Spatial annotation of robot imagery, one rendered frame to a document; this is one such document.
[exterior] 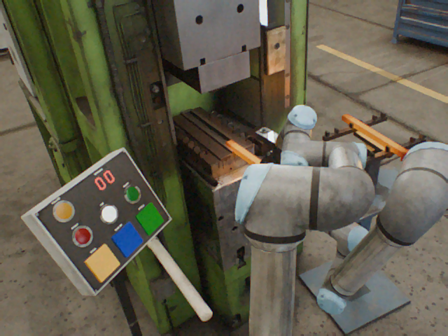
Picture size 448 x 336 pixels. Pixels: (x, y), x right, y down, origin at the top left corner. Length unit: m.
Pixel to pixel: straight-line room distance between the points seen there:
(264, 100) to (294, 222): 1.08
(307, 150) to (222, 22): 0.51
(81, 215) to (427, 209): 0.86
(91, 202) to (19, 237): 1.91
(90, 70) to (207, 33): 0.38
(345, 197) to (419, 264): 1.89
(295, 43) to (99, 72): 0.81
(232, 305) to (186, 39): 1.25
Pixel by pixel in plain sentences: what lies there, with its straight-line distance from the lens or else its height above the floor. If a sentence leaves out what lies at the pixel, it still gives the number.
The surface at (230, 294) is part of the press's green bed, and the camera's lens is 2.00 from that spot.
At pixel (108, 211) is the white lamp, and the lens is 1.26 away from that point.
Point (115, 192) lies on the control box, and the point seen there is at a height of 1.12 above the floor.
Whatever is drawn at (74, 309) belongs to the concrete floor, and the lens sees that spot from 2.53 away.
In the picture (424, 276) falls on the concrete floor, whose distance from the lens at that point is 2.56.
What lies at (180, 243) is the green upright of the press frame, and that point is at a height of 0.54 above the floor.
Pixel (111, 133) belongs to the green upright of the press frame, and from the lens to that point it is 1.48.
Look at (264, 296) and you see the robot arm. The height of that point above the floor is 1.22.
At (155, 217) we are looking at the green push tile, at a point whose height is 1.00.
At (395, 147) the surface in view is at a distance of 1.69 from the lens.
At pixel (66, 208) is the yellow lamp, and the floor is 1.17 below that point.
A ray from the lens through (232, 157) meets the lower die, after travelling 1.60.
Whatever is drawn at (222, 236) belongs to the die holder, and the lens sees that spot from 1.71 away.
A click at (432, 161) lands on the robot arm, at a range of 1.02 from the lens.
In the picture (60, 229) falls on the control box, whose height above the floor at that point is 1.13.
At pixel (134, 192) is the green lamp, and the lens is 1.31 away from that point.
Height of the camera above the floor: 1.87
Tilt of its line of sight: 36 degrees down
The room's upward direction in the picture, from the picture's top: 6 degrees counter-clockwise
